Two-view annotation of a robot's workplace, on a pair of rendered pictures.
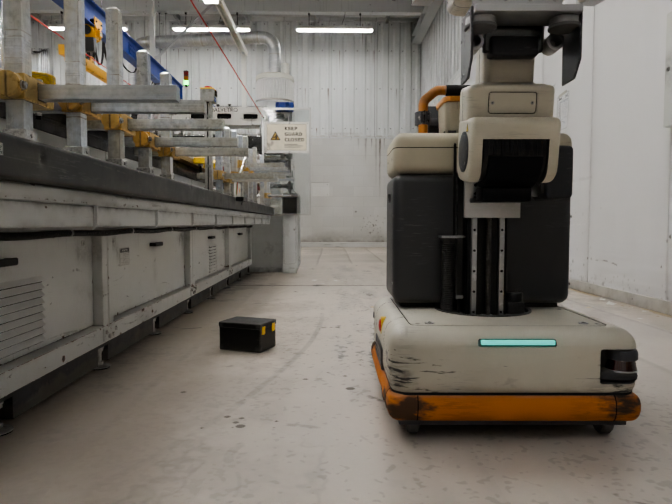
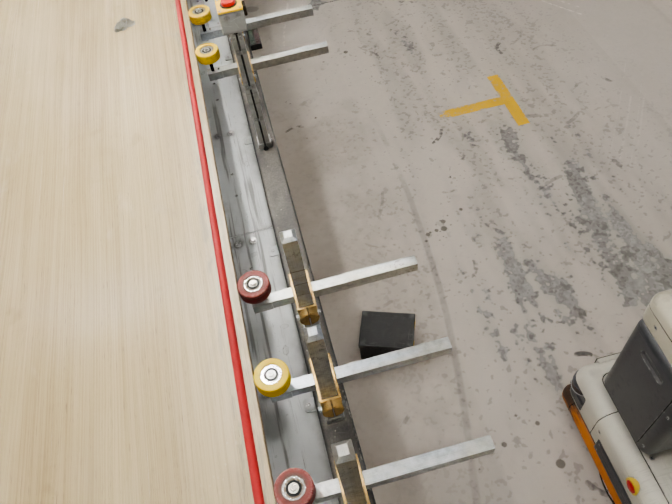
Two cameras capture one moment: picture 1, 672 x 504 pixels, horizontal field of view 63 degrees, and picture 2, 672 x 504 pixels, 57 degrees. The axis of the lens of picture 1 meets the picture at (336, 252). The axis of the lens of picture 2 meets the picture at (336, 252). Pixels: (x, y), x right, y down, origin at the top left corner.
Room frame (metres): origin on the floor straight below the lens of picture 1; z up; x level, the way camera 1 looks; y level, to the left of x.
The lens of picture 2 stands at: (1.26, 0.63, 2.12)
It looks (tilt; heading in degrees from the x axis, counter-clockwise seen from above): 53 degrees down; 354
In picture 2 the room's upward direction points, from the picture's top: 9 degrees counter-clockwise
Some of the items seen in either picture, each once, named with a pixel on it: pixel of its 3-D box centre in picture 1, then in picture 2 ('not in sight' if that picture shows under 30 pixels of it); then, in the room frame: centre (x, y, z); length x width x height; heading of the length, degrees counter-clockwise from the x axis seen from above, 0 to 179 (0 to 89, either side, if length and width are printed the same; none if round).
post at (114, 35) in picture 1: (115, 93); (354, 492); (1.61, 0.63, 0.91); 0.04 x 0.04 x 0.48; 1
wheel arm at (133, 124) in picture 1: (150, 125); (392, 472); (1.65, 0.55, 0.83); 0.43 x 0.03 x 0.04; 91
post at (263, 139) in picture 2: (208, 147); (251, 91); (2.84, 0.65, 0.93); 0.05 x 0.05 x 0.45; 1
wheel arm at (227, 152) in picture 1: (192, 152); (335, 284); (2.15, 0.56, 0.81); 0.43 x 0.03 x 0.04; 91
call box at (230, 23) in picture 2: (208, 96); (231, 16); (2.85, 0.65, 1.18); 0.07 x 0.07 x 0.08; 1
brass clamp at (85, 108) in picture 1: (80, 105); not in sight; (1.38, 0.63, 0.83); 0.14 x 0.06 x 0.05; 1
